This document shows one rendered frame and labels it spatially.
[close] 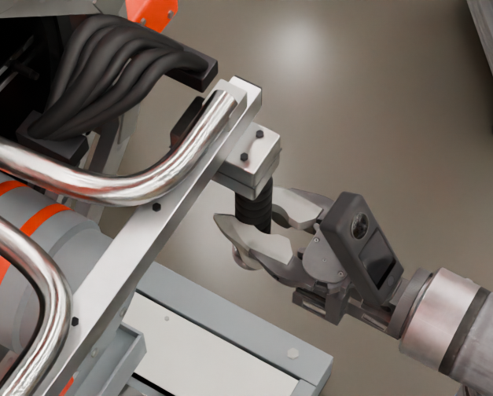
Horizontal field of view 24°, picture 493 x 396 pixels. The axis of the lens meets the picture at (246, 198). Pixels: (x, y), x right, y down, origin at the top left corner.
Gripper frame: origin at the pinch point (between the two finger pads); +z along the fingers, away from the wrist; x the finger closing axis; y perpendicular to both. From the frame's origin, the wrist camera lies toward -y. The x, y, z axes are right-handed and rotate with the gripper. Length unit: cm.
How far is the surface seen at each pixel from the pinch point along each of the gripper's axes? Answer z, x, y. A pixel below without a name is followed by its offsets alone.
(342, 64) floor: 23, 79, 83
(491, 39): -2, 87, 68
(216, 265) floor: 21, 28, 83
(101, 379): 22, -4, 69
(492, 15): 0, 92, 68
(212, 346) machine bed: 12, 12, 75
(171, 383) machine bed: 14, 3, 75
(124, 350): 22, 2, 69
